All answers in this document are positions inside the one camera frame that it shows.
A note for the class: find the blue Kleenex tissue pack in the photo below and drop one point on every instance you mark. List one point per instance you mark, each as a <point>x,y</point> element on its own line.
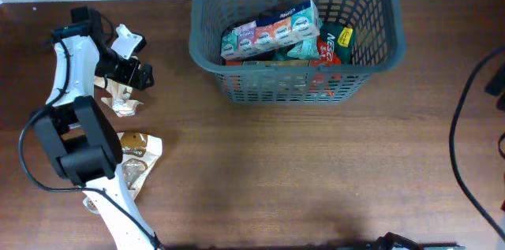
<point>294,25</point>

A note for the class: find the grey plastic shopping basket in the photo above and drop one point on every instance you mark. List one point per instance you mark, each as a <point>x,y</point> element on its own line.
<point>379,46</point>

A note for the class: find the beige brown snack pouch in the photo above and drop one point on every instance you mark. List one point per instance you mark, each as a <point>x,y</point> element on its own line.
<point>140,153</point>

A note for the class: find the green Nescafe coffee bag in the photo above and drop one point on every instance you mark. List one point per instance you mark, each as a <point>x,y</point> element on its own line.
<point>334,45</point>

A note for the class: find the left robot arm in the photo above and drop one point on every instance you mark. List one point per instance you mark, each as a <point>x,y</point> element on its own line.
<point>81,144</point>

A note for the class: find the orange spaghetti packet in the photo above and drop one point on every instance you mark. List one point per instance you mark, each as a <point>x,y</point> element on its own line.
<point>276,87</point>

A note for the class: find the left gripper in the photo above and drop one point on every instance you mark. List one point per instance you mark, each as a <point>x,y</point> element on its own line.
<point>139,75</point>

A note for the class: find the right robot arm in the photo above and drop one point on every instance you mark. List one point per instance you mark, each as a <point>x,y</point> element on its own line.
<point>392,241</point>

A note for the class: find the pale green wrapper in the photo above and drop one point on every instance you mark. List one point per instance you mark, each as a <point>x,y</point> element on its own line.
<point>305,50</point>

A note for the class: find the beige paper pouch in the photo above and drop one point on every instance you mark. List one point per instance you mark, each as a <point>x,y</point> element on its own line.
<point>120,97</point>

